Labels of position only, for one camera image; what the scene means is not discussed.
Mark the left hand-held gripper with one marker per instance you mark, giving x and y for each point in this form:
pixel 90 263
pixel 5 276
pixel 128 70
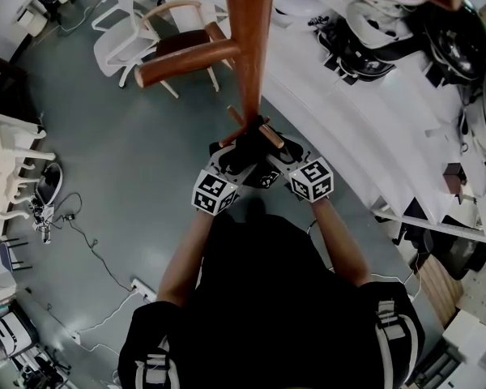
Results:
pixel 214 193

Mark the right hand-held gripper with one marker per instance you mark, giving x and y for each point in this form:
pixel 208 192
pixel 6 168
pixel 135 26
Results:
pixel 312 180

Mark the brown wooden coat rack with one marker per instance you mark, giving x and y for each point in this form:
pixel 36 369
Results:
pixel 249 55

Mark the person's right forearm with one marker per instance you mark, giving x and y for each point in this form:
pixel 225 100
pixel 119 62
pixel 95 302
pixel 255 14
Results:
pixel 340 241

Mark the person's left forearm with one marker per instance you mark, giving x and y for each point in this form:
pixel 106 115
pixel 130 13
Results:
pixel 182 257

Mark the white curved desk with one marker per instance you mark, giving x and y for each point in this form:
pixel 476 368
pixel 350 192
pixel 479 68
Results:
pixel 348 108

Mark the wooden armchair with dark seat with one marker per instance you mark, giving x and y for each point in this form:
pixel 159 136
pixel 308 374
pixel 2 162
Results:
pixel 178 41

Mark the white plastic chair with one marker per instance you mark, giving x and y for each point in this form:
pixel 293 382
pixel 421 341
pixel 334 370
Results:
pixel 119 43

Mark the person's black clothed torso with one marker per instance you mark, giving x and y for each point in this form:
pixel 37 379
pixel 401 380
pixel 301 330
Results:
pixel 267 298

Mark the white power strip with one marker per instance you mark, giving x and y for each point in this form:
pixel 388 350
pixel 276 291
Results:
pixel 143 289
pixel 75 336

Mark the dark brown small box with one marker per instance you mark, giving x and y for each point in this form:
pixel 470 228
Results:
pixel 453 174

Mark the black rolling chair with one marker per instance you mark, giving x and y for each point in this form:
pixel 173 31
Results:
pixel 453 251

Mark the black round helmet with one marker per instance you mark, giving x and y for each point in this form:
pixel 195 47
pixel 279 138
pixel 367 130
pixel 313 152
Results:
pixel 457 43

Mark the wooden slat panel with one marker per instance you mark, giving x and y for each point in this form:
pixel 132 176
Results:
pixel 441 290

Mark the white carved table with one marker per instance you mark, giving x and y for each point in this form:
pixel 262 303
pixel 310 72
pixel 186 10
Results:
pixel 4 168

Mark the dark wooden chair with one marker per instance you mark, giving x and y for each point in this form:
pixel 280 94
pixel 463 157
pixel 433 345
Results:
pixel 4 83

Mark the blue stool with black legs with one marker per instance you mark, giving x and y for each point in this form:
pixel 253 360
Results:
pixel 10 253

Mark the white cardboard box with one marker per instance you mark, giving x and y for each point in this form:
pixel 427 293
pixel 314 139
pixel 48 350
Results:
pixel 471 338

